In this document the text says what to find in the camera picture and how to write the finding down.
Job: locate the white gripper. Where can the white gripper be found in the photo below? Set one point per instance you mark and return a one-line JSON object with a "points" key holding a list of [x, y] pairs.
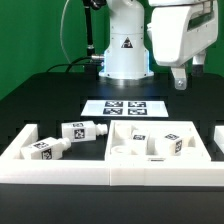
{"points": [[180, 30]]}

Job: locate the white square tabletop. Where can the white square tabletop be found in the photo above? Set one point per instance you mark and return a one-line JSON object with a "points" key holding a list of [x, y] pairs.
{"points": [[154, 141]]}

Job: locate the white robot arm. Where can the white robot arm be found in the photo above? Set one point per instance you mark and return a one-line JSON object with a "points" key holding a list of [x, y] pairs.
{"points": [[127, 59]]}

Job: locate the white sheet with tags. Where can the white sheet with tags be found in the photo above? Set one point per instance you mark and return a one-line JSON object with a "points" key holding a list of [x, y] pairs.
{"points": [[122, 108]]}

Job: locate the white U-shaped fence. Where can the white U-shaped fence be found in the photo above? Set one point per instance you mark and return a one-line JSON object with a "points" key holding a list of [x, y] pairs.
{"points": [[17, 170]]}

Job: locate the black camera pole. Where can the black camera pole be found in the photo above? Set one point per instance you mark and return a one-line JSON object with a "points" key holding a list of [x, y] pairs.
{"points": [[88, 6]]}

